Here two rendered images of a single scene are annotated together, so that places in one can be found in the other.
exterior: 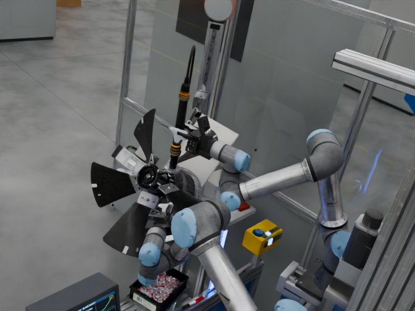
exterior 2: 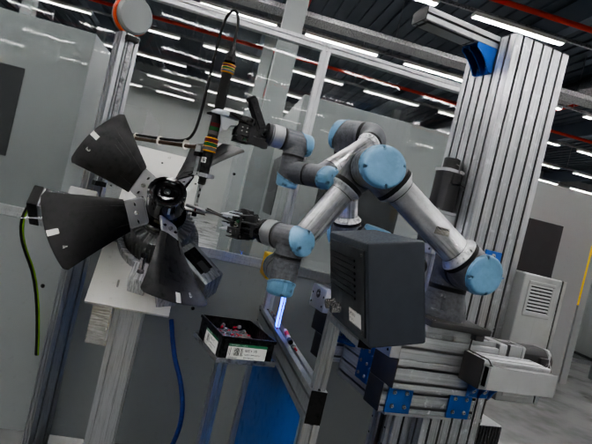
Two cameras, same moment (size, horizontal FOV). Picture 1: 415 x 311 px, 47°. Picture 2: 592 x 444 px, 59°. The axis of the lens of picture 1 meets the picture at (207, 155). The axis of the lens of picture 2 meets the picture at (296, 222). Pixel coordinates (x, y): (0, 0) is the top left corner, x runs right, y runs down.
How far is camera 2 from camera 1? 1.74 m
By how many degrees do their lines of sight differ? 56
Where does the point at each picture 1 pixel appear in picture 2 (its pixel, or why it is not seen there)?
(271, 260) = not seen: hidden behind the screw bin
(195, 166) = not seen: hidden behind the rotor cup
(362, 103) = (308, 123)
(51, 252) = not seen: outside the picture
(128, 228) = (169, 267)
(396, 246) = (499, 166)
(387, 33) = (326, 55)
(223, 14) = (141, 25)
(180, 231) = (387, 166)
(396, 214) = (497, 136)
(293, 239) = (244, 299)
